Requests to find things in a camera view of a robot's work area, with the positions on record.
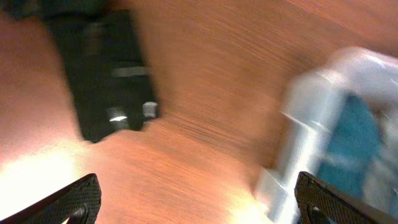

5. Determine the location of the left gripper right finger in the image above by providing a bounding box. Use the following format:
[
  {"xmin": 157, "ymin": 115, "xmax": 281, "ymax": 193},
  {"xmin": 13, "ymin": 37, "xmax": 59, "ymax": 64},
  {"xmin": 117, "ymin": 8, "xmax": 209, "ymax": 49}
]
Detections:
[{"xmin": 294, "ymin": 171, "xmax": 397, "ymax": 224}]

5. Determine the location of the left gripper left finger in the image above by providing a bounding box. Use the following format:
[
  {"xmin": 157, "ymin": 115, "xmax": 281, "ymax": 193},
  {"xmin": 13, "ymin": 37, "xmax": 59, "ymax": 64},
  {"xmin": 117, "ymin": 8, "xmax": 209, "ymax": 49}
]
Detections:
[{"xmin": 1, "ymin": 173, "xmax": 101, "ymax": 224}]

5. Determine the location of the blue shirt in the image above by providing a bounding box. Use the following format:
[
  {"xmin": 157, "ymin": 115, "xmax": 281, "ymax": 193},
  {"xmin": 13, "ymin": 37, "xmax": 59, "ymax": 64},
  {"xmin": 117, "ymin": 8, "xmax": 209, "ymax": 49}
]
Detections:
[{"xmin": 316, "ymin": 95, "xmax": 381, "ymax": 198}]

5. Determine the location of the black garment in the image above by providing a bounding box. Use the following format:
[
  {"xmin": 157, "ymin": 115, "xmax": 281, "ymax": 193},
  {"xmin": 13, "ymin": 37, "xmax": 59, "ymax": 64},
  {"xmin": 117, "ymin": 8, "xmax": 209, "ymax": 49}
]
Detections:
[{"xmin": 1, "ymin": 0, "xmax": 160, "ymax": 143}]

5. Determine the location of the clear plastic storage bin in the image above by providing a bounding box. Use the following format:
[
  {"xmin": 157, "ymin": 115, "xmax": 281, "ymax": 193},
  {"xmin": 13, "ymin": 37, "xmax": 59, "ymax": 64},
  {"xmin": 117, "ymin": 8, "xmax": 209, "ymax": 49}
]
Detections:
[{"xmin": 255, "ymin": 47, "xmax": 397, "ymax": 223}]

